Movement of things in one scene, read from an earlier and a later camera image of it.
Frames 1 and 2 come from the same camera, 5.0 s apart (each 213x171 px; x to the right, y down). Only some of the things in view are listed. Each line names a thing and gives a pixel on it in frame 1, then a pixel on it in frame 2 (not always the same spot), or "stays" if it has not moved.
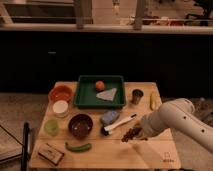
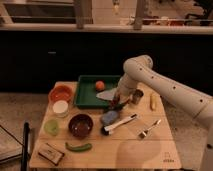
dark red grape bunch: (131, 134) -> (116, 105)
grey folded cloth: (107, 95) stays
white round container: (60, 108) stays
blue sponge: (109, 117) stays
